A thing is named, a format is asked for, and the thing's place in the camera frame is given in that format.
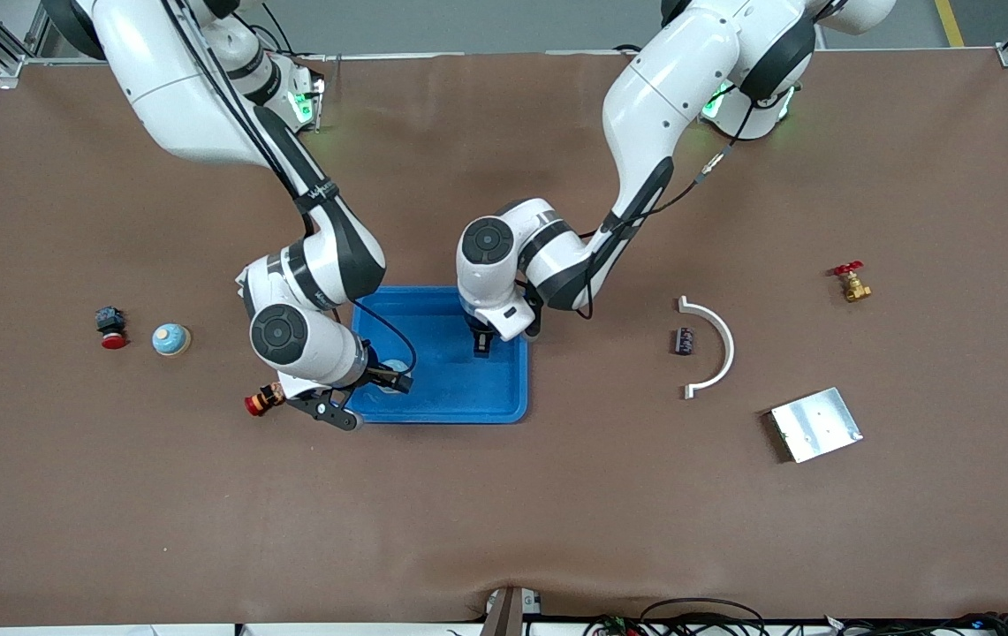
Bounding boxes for brass valve red handle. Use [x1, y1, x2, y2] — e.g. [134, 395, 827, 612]
[832, 261, 873, 304]

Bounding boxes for red push button switch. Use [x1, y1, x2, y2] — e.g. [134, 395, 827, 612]
[95, 306, 128, 351]

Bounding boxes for red orange button switch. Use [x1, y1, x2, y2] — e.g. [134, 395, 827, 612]
[244, 382, 289, 418]

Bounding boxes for white curved bracket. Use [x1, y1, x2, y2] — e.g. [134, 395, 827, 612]
[678, 296, 736, 400]

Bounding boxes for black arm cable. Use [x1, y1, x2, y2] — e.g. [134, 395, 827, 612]
[579, 84, 792, 321]
[159, 0, 418, 381]

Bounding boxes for black cable bundle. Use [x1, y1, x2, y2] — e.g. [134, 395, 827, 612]
[822, 611, 1008, 636]

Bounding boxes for coloured wire cluster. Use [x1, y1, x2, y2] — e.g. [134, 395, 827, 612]
[585, 614, 646, 636]

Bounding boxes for silver metal plate module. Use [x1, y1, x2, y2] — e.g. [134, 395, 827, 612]
[769, 387, 864, 465]

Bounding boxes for blue plastic tray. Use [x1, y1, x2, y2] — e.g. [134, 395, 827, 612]
[344, 285, 529, 425]

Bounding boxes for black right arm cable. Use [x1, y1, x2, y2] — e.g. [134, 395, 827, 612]
[159, 0, 418, 381]

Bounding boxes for black cable loop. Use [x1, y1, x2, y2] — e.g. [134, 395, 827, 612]
[640, 598, 767, 636]

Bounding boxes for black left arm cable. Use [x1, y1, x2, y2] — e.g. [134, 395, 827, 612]
[579, 84, 792, 321]

